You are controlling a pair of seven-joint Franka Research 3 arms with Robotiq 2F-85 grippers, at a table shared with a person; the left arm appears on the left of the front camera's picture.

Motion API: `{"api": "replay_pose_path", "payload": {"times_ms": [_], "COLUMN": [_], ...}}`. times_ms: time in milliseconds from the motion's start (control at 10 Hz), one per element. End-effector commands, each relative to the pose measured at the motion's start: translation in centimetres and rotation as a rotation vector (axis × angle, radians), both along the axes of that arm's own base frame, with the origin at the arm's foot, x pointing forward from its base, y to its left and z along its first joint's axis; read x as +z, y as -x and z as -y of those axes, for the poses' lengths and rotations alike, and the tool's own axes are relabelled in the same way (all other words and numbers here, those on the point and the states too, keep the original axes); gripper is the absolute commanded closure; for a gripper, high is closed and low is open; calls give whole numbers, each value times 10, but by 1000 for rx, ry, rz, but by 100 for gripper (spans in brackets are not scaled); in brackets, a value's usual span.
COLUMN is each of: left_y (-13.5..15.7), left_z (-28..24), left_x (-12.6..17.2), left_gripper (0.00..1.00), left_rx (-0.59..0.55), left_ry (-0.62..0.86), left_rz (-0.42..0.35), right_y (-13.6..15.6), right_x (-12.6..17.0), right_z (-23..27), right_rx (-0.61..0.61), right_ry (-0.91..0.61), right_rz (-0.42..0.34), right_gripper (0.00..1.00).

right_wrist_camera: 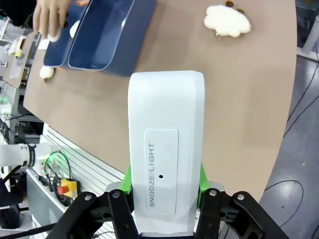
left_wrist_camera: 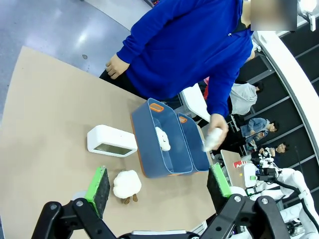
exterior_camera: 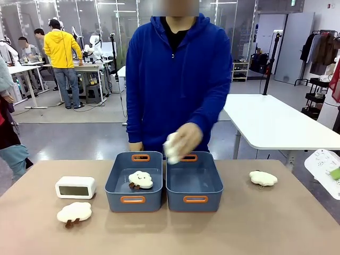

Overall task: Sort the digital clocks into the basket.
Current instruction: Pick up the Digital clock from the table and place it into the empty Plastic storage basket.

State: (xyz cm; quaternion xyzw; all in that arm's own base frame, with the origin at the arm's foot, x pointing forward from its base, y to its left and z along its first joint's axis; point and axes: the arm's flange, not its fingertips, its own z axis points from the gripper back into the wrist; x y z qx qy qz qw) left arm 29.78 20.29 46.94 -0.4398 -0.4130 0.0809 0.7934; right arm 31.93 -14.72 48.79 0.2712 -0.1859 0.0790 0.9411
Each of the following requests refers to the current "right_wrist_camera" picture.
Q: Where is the person's bare hand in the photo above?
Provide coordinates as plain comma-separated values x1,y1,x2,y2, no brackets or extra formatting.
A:
33,0,68,40

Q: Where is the deep blue plastic basket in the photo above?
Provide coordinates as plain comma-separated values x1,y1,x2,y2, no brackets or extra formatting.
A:
67,0,158,77

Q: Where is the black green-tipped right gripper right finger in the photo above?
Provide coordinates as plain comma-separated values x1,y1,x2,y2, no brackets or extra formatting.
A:
193,163,297,239

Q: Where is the large white cloud plush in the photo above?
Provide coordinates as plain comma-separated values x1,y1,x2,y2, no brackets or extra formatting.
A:
203,4,252,39

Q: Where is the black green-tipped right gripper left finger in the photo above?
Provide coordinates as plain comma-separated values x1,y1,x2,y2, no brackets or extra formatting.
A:
46,164,139,239

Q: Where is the small white plush toy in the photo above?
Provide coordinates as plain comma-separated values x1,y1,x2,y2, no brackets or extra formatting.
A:
39,66,55,82
69,19,81,38

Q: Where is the grey control box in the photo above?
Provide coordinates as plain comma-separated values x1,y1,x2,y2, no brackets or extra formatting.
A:
25,168,73,222

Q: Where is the black floor cable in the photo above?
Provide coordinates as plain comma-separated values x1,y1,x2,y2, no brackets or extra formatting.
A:
258,179,305,239

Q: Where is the shallow blue plastic tray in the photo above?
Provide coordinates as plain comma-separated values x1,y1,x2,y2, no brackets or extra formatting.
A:
43,0,88,69

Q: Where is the white digital alarm clock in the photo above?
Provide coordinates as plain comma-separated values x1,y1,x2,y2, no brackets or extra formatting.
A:
127,70,206,238

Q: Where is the brown side workbench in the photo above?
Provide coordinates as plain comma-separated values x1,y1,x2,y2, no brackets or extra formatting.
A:
8,31,42,88

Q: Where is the silver aluminium table rail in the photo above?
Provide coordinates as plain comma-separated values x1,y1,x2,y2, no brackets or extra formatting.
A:
42,121,125,239

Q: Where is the yellow red emergency stop button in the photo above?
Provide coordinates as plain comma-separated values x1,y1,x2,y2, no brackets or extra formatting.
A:
59,178,78,198

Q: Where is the small white plush ball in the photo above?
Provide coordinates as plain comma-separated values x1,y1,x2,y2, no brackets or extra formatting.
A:
47,32,61,43

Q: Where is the black cable bundle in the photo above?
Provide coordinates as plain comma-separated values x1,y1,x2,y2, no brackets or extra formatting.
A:
37,148,73,193

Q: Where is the white metal frame post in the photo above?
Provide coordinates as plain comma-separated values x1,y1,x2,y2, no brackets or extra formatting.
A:
297,0,319,61

